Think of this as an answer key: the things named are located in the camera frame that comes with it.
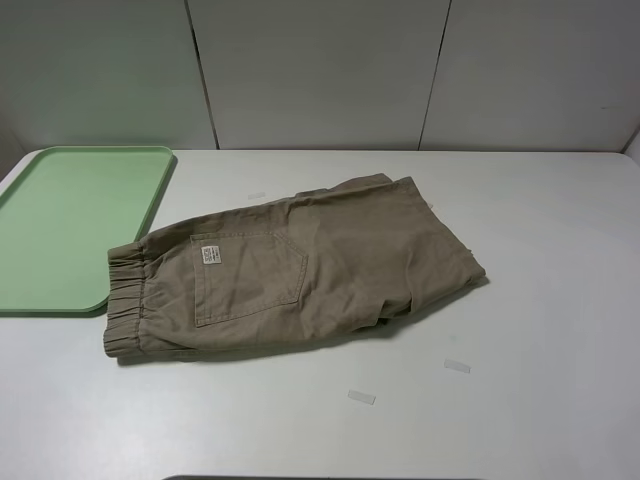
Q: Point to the clear tape strip front centre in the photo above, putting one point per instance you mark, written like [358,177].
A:
[362,397]

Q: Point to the clear tape strip front right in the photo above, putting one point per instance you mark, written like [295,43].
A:
[457,366]

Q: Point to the khaki shorts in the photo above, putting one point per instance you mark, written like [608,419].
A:
[316,265]

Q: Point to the light green plastic tray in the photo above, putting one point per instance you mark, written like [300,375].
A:
[62,214]

